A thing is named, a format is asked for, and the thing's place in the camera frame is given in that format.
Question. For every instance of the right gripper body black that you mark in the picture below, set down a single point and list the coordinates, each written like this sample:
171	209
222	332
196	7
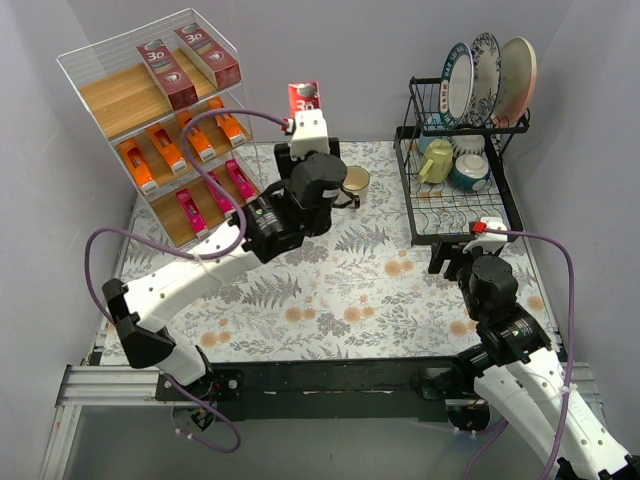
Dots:
445	259

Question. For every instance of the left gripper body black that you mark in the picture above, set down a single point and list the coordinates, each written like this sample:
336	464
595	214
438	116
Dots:
282	157

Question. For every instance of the pink toothpaste box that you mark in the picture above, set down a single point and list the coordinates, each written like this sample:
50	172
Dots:
192	213
241	181
224	204

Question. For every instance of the red 3D toothpaste box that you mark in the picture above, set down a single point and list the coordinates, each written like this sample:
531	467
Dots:
303	96
213	60
168	75

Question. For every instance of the orange toothpaste box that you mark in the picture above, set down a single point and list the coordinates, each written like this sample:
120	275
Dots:
227	123
166	148
137	165
196	137

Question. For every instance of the orange toothpaste box top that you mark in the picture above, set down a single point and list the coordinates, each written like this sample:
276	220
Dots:
196	137

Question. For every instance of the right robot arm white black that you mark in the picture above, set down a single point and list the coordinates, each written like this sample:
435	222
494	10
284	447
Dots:
516	369

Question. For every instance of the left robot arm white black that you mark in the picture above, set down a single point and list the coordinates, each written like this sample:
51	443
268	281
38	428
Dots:
278	221

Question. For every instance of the teal white bowl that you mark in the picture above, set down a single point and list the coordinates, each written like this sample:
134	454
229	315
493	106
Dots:
470	172

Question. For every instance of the floral table mat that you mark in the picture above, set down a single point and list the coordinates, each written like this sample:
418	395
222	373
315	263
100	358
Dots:
359	291

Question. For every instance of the yellow green mug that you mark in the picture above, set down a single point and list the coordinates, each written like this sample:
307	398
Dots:
437	162

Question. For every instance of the white blue patterned bowl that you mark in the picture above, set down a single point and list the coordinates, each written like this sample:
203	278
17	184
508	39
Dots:
467	144

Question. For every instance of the light blue cup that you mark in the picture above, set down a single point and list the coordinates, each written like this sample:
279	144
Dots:
429	126

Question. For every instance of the white plate blue rim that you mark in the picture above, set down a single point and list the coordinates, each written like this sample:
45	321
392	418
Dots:
456	85

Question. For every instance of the blue floral plate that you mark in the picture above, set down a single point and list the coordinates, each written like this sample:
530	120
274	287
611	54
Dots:
486	55

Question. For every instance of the cream pink plate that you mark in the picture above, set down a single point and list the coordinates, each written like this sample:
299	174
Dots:
518	81

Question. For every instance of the black wire dish rack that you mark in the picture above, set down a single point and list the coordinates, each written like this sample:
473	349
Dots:
442	209

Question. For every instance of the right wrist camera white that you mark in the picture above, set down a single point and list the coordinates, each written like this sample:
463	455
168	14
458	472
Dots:
488	236

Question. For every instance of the cream mug black handle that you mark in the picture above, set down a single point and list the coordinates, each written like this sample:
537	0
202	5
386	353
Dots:
354	189

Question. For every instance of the white wire wooden shelf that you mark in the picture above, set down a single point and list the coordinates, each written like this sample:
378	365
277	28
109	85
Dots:
116	89

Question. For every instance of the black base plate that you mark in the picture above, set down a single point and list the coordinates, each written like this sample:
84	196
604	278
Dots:
419	387

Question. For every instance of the aluminium frame rail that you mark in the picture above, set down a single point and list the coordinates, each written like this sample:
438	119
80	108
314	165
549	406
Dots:
103	386

